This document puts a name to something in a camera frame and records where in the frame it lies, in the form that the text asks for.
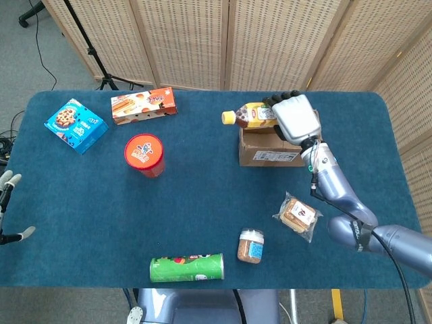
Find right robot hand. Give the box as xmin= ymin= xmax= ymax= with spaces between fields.
xmin=262 ymin=89 xmax=321 ymax=144

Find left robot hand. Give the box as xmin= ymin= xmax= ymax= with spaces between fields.
xmin=0 ymin=169 xmax=36 ymax=246

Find tea bottle with yellow label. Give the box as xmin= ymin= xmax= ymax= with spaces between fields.
xmin=221 ymin=102 xmax=281 ymax=131

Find plastic sandwich cake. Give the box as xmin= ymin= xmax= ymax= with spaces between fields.
xmin=271 ymin=191 xmax=323 ymax=243

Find open cardboard box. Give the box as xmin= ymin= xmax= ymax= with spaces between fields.
xmin=238 ymin=107 xmax=321 ymax=167

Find blue cookie box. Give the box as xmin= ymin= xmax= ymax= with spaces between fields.
xmin=43 ymin=98 xmax=109 ymax=155

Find orange biscuit box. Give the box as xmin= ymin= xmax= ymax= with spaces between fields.
xmin=110 ymin=86 xmax=179 ymax=126

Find blue felt table cloth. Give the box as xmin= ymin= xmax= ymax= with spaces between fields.
xmin=0 ymin=90 xmax=431 ymax=290

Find wicker folding screen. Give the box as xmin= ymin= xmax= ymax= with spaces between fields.
xmin=42 ymin=0 xmax=432 ymax=324

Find orange cup with lid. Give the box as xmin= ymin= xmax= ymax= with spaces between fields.
xmin=124 ymin=134 xmax=166 ymax=179

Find clear jar with blue label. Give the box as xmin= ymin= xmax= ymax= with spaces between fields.
xmin=237 ymin=227 xmax=265 ymax=265

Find black tripod stand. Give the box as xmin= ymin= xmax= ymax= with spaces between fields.
xmin=62 ymin=0 xmax=144 ymax=91

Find black office chair base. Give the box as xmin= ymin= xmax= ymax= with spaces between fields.
xmin=18 ymin=0 xmax=45 ymax=28

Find white metal table leg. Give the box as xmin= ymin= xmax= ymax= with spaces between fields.
xmin=289 ymin=288 xmax=300 ymax=324

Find green chips can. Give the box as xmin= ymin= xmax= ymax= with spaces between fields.
xmin=149 ymin=252 xmax=225 ymax=284

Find grey robot torso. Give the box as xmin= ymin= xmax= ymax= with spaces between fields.
xmin=126 ymin=288 xmax=281 ymax=324

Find bundle of floor cables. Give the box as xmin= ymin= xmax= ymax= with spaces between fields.
xmin=0 ymin=111 xmax=24 ymax=166

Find thin black floor cable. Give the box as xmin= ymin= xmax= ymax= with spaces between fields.
xmin=28 ymin=0 xmax=58 ymax=91

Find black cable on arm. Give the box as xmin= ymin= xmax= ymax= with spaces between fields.
xmin=308 ymin=165 xmax=416 ymax=324

